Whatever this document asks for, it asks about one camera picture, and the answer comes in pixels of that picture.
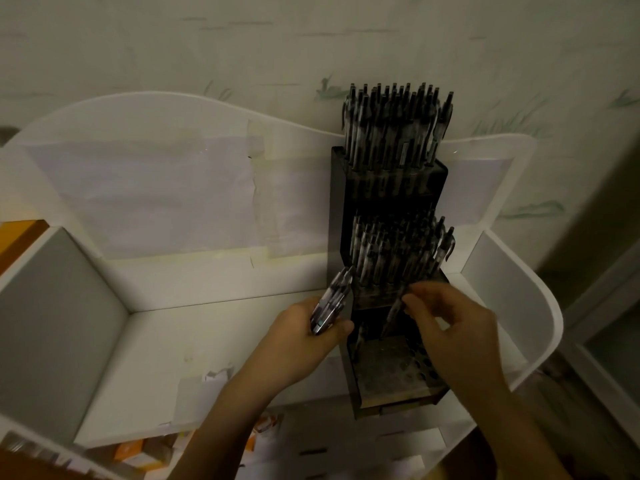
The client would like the person's left hand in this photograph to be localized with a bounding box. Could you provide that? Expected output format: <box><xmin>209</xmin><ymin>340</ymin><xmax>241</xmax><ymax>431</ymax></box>
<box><xmin>232</xmin><ymin>297</ymin><xmax>356</xmax><ymax>395</ymax></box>

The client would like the person's right hand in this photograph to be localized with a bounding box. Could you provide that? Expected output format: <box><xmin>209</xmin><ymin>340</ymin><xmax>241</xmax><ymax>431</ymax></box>
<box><xmin>401</xmin><ymin>281</ymin><xmax>511</xmax><ymax>405</ymax></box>

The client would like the bunch of black pens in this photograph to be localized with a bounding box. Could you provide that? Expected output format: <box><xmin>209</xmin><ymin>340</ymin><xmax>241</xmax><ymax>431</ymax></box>
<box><xmin>309</xmin><ymin>266</ymin><xmax>357</xmax><ymax>337</ymax></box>

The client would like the black tiered pen holder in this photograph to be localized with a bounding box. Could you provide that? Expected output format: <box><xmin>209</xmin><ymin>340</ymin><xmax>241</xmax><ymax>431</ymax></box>
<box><xmin>327</xmin><ymin>146</ymin><xmax>451</xmax><ymax>421</ymax></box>

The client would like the row of black pens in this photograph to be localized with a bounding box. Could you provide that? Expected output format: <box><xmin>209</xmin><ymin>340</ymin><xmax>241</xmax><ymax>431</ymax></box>
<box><xmin>341</xmin><ymin>83</ymin><xmax>456</xmax><ymax>171</ymax></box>

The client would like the person's left forearm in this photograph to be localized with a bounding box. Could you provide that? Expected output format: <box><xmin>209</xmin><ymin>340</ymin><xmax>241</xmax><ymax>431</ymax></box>
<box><xmin>167</xmin><ymin>374</ymin><xmax>286</xmax><ymax>480</ymax></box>

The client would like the person's right forearm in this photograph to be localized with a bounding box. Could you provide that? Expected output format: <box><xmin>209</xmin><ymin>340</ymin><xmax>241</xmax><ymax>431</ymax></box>
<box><xmin>469</xmin><ymin>389</ymin><xmax>573</xmax><ymax>480</ymax></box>

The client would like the white curved-back shelf unit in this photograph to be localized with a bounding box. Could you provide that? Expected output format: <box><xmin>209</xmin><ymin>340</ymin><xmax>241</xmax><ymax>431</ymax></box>
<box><xmin>0</xmin><ymin>91</ymin><xmax>565</xmax><ymax>480</ymax></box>

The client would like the grey door frame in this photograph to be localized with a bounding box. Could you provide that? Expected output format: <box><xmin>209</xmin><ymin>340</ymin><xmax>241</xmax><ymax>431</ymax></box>
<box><xmin>557</xmin><ymin>254</ymin><xmax>640</xmax><ymax>445</ymax></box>

